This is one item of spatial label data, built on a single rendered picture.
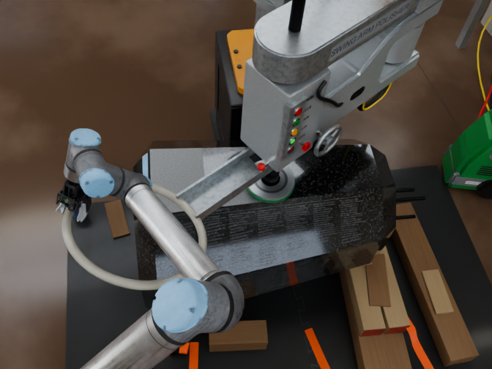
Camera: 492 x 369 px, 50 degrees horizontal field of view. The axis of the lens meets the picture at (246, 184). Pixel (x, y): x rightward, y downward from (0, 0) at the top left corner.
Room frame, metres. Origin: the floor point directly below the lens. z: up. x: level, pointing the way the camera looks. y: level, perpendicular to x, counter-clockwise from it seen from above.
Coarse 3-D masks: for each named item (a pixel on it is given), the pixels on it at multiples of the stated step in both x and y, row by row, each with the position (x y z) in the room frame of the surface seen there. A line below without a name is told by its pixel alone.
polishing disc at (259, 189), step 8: (288, 168) 1.40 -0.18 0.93; (280, 176) 1.35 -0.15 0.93; (288, 176) 1.36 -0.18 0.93; (256, 184) 1.30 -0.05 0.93; (264, 184) 1.30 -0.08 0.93; (280, 184) 1.31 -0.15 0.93; (288, 184) 1.31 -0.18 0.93; (256, 192) 1.26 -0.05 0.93; (264, 192) 1.26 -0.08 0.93; (272, 192) 1.27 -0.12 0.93; (280, 192) 1.27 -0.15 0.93; (288, 192) 1.28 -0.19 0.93; (272, 200) 1.23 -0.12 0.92
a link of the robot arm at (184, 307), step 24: (168, 288) 0.46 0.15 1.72; (192, 288) 0.45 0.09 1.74; (216, 288) 0.48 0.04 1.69; (168, 312) 0.41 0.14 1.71; (192, 312) 0.40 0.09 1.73; (216, 312) 0.43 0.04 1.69; (120, 336) 0.39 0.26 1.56; (144, 336) 0.38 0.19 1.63; (168, 336) 0.37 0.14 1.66; (192, 336) 0.38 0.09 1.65; (96, 360) 0.35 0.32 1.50; (120, 360) 0.34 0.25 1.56; (144, 360) 0.34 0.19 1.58
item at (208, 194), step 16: (240, 160) 1.27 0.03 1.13; (208, 176) 1.15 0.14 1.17; (224, 176) 1.19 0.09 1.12; (240, 176) 1.19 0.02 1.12; (256, 176) 1.18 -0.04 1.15; (192, 192) 1.09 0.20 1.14; (208, 192) 1.11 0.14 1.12; (224, 192) 1.11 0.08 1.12; (240, 192) 1.12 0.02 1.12; (208, 208) 1.01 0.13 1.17
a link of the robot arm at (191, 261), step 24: (120, 168) 0.91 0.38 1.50; (120, 192) 0.85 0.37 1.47; (144, 192) 0.85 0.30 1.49; (144, 216) 0.76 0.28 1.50; (168, 216) 0.76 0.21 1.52; (168, 240) 0.67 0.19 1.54; (192, 240) 0.67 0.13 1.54; (192, 264) 0.59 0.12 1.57; (240, 288) 0.52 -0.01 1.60; (240, 312) 0.46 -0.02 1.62
